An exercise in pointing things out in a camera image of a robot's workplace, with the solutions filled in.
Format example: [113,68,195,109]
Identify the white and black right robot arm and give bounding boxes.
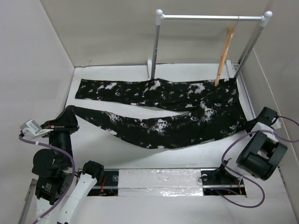
[216,107,288,184]

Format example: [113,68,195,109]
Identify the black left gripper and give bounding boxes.
[41,104,80,165]

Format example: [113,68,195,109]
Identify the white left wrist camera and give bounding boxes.
[20,119,53,140]

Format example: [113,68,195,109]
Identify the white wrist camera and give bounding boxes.
[20,119,53,140]
[271,117,282,130]

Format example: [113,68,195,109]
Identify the silver foil tape strip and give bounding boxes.
[118,168,203,197]

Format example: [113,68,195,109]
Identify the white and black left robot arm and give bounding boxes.
[32,106,104,224]

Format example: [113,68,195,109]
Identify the black white patterned trousers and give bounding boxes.
[67,78,247,149]

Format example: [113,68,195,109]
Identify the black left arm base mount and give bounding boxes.
[88,169,119,196]

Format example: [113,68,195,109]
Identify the wooden clothes hanger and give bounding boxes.
[214,20,239,87]

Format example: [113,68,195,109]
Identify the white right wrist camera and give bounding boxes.
[271,117,282,130]

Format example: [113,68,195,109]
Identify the white metal clothes rack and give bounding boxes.
[147,9,273,79]

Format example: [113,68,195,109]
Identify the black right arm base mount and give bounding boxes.
[198,169,246,196]

